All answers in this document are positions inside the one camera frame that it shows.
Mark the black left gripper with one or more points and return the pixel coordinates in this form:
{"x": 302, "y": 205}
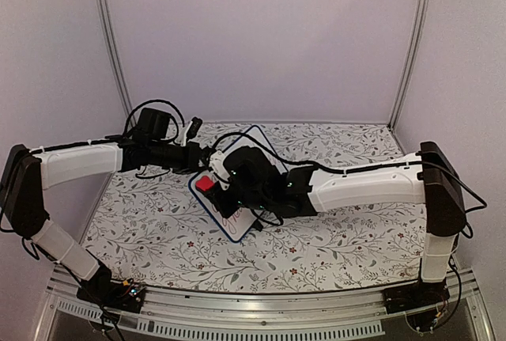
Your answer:
{"x": 194, "y": 153}

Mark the left aluminium corner post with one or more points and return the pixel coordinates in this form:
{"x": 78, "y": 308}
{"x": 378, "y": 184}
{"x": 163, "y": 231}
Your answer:
{"x": 114, "y": 59}

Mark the red whiteboard eraser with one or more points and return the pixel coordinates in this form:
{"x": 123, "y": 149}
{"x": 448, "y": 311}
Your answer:
{"x": 204, "y": 184}

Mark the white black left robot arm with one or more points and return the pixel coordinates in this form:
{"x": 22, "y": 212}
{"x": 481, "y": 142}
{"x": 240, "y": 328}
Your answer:
{"x": 28, "y": 173}

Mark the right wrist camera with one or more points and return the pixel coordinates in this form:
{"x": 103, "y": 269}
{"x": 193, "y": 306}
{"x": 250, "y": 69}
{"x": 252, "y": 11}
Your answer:
{"x": 218, "y": 169}

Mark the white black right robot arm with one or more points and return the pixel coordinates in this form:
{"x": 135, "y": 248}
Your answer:
{"x": 425, "y": 177}

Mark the blue framed whiteboard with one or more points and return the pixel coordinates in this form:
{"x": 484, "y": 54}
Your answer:
{"x": 237, "y": 225}

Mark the right aluminium corner post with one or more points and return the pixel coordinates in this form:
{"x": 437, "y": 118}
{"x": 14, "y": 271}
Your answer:
{"x": 420, "y": 14}

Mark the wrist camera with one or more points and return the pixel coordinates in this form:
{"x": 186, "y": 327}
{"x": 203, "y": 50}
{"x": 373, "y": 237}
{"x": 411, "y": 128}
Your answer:
{"x": 189, "y": 132}
{"x": 218, "y": 169}

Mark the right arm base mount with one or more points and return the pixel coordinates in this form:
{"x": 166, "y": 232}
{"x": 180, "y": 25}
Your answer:
{"x": 414, "y": 295}

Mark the aluminium corner post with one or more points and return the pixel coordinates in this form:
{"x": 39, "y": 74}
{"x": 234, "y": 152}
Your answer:
{"x": 420, "y": 14}
{"x": 114, "y": 59}

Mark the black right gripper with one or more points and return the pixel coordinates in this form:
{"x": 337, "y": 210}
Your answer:
{"x": 214, "y": 195}

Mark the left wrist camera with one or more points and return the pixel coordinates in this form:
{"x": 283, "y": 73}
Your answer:
{"x": 189, "y": 132}

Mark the aluminium front rail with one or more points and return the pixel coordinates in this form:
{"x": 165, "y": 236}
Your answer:
{"x": 170, "y": 314}

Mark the floral patterned table mat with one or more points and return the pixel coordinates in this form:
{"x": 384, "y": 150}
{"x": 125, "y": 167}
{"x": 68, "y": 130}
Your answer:
{"x": 155, "y": 231}

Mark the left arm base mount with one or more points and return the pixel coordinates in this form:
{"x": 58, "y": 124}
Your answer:
{"x": 103, "y": 290}

